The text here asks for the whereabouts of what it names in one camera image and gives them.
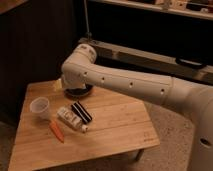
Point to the dark ceramic bowl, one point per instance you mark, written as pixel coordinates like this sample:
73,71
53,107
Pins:
79,92

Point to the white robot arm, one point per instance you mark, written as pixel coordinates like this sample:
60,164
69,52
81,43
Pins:
192,100

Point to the black white striped box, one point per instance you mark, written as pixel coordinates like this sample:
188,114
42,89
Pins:
79,110

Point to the white tube bottle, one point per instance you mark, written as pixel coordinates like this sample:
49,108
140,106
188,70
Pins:
71,119

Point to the vertical metal pole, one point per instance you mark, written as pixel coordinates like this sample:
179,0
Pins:
88,33

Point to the orange carrot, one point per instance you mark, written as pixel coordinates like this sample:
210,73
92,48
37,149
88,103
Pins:
56,130

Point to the clear plastic cup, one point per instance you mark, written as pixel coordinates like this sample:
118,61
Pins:
41,107

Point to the wooden table leg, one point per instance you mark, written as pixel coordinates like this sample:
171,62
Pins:
138,155

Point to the long metal bench rail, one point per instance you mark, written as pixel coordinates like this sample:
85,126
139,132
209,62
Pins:
152,61

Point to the black handle on bench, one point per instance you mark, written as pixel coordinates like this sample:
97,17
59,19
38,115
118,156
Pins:
189,64

